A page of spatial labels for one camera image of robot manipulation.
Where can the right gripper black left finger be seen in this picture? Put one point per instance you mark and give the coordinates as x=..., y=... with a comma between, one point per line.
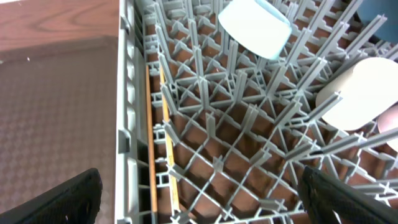
x=76, y=200

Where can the cream white cup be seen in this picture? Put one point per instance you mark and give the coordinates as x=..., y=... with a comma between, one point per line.
x=368, y=88

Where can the pink cup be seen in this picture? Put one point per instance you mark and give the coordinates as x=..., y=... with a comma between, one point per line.
x=387, y=120

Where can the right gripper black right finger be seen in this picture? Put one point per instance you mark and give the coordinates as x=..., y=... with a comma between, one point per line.
x=327, y=199

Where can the brown serving tray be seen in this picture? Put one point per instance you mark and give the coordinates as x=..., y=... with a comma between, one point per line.
x=58, y=118

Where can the grey plastic dishwasher rack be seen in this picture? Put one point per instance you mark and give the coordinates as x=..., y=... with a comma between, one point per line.
x=243, y=127

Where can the wooden chopstick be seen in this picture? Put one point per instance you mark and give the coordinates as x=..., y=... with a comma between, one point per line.
x=150, y=136
x=170, y=154

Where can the light blue small bowl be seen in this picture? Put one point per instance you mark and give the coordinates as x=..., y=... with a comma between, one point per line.
x=257, y=25

